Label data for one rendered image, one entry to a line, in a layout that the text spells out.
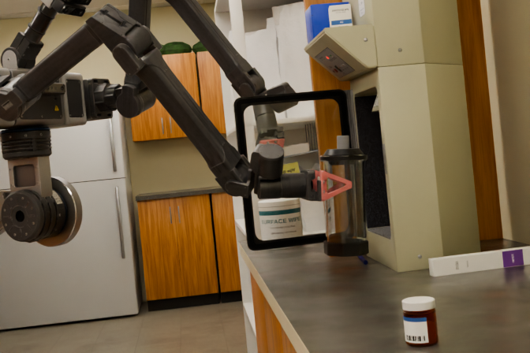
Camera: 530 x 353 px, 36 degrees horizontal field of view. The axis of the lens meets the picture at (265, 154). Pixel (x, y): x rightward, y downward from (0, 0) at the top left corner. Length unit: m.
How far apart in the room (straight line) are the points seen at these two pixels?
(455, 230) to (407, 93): 0.35
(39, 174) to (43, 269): 4.58
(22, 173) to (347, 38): 1.00
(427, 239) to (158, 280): 5.14
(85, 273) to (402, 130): 5.15
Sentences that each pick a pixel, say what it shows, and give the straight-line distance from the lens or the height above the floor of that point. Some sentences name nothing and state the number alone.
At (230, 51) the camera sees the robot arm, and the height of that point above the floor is 1.52.
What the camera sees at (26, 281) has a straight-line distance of 6.88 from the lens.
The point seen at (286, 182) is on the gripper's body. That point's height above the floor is 1.17.
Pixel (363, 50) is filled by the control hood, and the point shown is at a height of 1.45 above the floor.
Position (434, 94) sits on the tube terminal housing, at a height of 1.34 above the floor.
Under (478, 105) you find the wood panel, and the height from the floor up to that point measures 1.31.
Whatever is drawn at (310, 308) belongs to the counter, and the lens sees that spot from 1.56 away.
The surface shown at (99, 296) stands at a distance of 6.82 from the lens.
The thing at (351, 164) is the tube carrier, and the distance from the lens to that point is 1.81.
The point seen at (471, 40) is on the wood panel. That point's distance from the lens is 2.34.
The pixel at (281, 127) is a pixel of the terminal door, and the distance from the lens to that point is 2.11.
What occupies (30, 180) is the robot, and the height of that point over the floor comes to 1.23.
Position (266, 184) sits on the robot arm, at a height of 1.17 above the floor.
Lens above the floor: 1.24
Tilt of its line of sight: level
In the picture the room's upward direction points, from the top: 6 degrees counter-clockwise
